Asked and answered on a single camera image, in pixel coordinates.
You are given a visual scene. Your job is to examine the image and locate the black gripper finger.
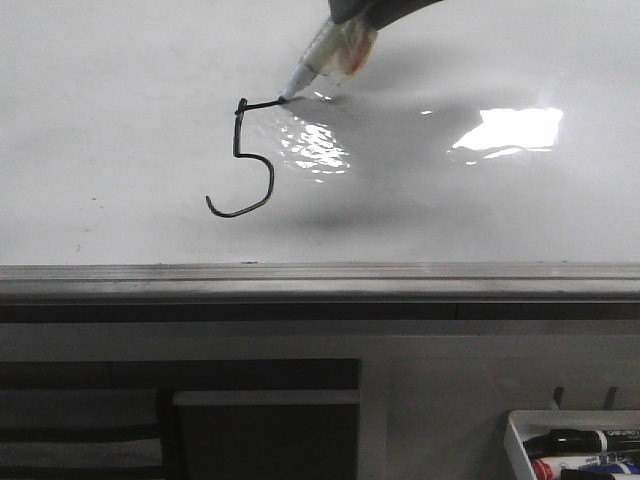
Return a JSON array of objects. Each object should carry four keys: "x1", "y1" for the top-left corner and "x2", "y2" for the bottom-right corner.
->
[{"x1": 328, "y1": 0, "x2": 439, "y2": 30}]

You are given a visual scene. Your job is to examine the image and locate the white black-tipped whiteboard marker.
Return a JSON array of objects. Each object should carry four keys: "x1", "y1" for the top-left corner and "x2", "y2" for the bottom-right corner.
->
[{"x1": 281, "y1": 14, "x2": 378, "y2": 101}]

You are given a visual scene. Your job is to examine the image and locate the white whiteboard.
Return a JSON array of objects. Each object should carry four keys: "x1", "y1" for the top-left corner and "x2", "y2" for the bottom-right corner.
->
[{"x1": 1, "y1": 1, "x2": 639, "y2": 265}]

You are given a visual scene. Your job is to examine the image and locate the left black tray hook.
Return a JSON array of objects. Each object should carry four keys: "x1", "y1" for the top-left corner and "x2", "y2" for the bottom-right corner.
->
[{"x1": 550, "y1": 386, "x2": 564, "y2": 410}]

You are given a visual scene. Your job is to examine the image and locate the black tray hook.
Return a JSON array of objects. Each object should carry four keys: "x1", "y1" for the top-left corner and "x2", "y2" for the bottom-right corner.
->
[
  {"x1": 550, "y1": 386, "x2": 564, "y2": 410},
  {"x1": 602, "y1": 386, "x2": 617, "y2": 410}
]

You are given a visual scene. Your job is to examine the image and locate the white marker tray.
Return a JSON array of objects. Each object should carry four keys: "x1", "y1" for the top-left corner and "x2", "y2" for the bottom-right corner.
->
[{"x1": 504, "y1": 410, "x2": 639, "y2": 480}]

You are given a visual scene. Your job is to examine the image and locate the right black tray hook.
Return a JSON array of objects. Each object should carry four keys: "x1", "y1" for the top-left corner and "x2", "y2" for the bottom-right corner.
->
[{"x1": 602, "y1": 386, "x2": 617, "y2": 410}]

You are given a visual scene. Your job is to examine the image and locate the black marker in tray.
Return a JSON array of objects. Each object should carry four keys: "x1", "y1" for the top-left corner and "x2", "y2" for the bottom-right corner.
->
[{"x1": 524, "y1": 429, "x2": 639, "y2": 458}]

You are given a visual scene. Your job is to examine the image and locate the red marker in tray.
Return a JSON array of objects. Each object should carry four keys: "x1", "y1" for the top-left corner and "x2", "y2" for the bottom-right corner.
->
[{"x1": 529, "y1": 452, "x2": 640, "y2": 480}]

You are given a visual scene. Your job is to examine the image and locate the blue marker in tray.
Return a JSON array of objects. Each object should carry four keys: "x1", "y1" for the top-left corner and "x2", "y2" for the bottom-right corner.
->
[{"x1": 560, "y1": 462, "x2": 640, "y2": 480}]

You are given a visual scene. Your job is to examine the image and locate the grey aluminium whiteboard frame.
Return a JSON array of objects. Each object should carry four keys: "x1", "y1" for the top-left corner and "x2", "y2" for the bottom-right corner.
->
[{"x1": 1, "y1": 262, "x2": 639, "y2": 323}]

